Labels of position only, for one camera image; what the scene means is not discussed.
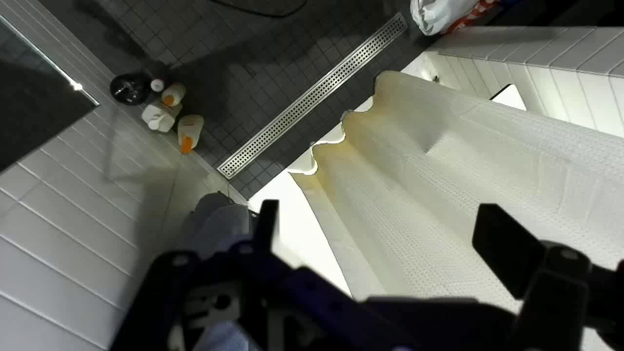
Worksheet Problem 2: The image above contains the white shower curtain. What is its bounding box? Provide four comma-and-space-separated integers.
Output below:
288, 67, 624, 307

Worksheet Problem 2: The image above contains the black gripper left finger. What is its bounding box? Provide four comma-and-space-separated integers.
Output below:
108, 196, 307, 351

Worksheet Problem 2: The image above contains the steel linear floor drain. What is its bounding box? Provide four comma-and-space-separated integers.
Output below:
214, 9, 409, 180

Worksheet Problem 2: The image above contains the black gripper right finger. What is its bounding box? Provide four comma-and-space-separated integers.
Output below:
469, 200, 624, 351

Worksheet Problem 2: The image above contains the white plastic bag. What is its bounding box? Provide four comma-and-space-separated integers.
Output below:
407, 0, 496, 38

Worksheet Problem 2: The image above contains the white squat bottle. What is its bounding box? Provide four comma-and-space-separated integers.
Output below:
138, 101, 177, 134

